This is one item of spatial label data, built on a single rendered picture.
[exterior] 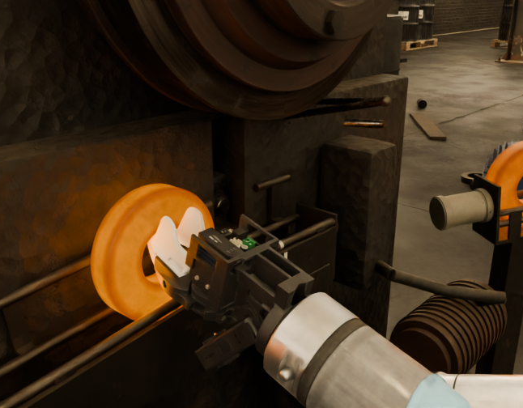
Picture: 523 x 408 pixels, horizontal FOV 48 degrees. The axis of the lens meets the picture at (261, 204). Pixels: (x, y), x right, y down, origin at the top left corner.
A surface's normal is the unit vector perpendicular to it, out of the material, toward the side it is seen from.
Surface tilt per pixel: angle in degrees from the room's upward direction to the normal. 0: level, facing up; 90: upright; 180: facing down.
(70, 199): 90
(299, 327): 41
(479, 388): 24
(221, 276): 90
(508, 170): 90
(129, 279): 89
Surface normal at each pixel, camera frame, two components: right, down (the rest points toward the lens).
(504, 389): -0.39, -0.81
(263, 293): -0.68, 0.26
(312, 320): -0.11, -0.65
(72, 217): 0.74, 0.23
